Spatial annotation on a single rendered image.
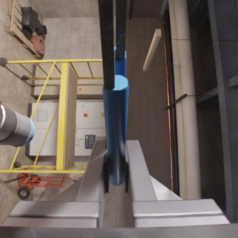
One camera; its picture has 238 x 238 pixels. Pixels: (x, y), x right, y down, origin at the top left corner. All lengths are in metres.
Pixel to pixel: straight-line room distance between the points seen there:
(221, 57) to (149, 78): 1.87
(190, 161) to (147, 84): 2.29
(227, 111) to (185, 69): 1.01
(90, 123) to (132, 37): 2.62
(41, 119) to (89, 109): 1.09
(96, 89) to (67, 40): 1.78
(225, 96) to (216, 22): 1.36
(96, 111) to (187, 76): 2.01
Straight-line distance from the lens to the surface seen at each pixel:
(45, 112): 4.18
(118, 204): 4.53
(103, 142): 0.15
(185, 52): 3.54
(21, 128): 0.49
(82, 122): 3.91
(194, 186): 3.25
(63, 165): 2.89
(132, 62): 4.76
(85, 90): 4.14
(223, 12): 4.00
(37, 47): 4.61
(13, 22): 4.10
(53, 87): 4.36
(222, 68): 3.42
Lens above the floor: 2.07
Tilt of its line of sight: 1 degrees up
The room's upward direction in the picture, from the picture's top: 90 degrees clockwise
